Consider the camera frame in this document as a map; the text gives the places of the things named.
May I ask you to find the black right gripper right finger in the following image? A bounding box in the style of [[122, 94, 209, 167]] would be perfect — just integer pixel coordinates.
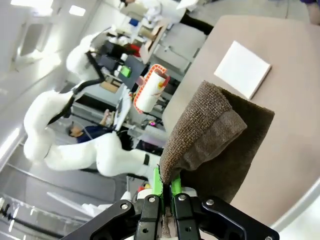
[[170, 174, 280, 240]]

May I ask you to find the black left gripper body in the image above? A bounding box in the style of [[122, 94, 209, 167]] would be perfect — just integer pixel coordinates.
[[99, 53, 121, 74]]

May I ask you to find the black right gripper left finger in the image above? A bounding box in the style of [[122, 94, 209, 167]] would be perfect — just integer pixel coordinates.
[[59, 166, 165, 240]]

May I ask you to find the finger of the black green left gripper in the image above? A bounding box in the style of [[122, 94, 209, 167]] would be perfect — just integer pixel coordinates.
[[119, 65, 133, 78]]

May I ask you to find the brown cloth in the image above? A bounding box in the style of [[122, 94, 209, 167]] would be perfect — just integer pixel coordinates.
[[159, 80, 276, 235]]

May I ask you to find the person's right hand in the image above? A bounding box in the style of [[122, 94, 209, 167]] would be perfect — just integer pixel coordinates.
[[309, 2, 320, 26]]

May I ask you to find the open cardboard box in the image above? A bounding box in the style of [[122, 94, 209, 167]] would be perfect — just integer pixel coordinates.
[[138, 18, 169, 60]]

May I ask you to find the grey cabinet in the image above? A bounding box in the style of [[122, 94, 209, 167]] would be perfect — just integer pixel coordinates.
[[152, 23, 209, 84]]

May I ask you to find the rectangular ceiling light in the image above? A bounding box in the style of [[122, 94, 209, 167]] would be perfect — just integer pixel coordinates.
[[68, 4, 86, 16]]

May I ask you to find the seated bystander in blue shirt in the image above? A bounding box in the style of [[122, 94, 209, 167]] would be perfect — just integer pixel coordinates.
[[67, 124, 118, 145]]

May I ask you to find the ceiling air conditioner unit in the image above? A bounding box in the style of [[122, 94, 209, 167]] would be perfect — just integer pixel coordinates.
[[12, 21, 54, 63]]

